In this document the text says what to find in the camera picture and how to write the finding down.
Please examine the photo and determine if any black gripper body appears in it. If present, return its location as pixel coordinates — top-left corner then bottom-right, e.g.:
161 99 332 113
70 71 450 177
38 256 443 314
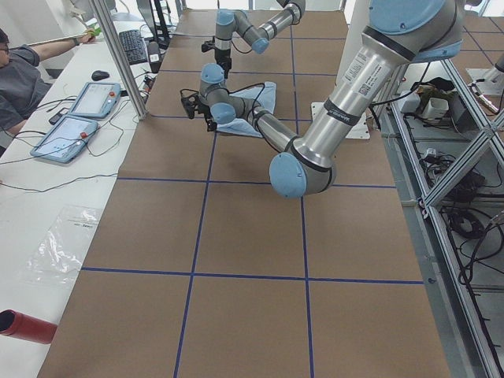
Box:
201 37 232 71
180 91 217 132

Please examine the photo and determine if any light blue button-up shirt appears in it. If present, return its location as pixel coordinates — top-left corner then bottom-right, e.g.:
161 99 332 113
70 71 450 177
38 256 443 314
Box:
217 81 277 138

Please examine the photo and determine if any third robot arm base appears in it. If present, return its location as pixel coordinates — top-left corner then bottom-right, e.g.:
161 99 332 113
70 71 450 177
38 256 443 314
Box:
466 55 503 96

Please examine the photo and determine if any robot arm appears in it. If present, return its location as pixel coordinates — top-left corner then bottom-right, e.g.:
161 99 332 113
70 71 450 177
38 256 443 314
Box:
181 0 465 198
202 0 306 78

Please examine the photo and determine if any black keyboard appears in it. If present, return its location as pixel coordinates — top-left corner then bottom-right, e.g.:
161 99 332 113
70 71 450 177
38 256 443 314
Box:
118 29 148 65

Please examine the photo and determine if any upper teach pendant tablet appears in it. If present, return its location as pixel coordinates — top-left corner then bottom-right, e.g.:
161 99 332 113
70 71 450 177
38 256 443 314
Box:
69 82 121 120

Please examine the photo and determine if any teach pendant tablet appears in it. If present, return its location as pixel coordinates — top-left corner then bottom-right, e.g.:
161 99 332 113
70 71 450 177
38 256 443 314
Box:
69 82 121 120
30 115 98 164

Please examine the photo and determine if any black computer mouse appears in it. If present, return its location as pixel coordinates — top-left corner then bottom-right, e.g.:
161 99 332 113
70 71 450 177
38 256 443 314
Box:
91 70 109 81

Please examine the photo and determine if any green plastic tool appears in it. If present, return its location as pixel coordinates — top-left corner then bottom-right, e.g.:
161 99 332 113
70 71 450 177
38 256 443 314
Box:
86 23 102 37

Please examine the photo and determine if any lower teach pendant tablet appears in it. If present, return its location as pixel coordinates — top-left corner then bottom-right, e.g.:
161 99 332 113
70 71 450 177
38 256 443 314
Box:
30 115 98 164

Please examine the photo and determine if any black smartphone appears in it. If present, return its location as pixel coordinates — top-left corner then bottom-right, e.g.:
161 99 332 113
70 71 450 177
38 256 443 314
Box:
48 113 63 125

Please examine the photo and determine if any seated person grey shirt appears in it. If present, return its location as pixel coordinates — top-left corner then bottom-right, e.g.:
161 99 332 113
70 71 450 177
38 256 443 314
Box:
0 27 98 137

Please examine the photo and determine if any clear plastic bag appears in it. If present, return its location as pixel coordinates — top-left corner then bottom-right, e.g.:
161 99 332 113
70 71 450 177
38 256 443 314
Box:
20 205 103 287

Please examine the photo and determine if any red cylinder bottle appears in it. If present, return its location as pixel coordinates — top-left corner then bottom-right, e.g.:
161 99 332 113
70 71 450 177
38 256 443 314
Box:
1 309 57 344

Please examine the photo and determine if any grey aluminium frame post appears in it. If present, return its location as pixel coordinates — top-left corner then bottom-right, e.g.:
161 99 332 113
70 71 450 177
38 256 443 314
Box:
89 0 147 120

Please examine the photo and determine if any aluminium frame rack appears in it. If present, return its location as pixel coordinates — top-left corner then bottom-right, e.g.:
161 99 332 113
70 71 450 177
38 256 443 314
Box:
377 50 503 377

